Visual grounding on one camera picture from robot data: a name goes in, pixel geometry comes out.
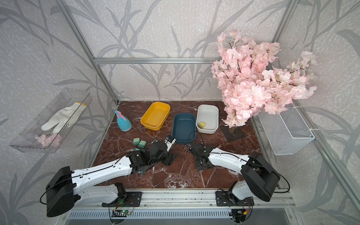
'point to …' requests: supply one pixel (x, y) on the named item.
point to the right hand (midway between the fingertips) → (201, 164)
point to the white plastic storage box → (208, 114)
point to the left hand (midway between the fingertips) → (173, 153)
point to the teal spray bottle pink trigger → (124, 124)
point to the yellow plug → (201, 125)
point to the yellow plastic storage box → (155, 116)
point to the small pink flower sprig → (48, 139)
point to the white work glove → (65, 117)
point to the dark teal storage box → (183, 128)
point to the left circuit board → (120, 213)
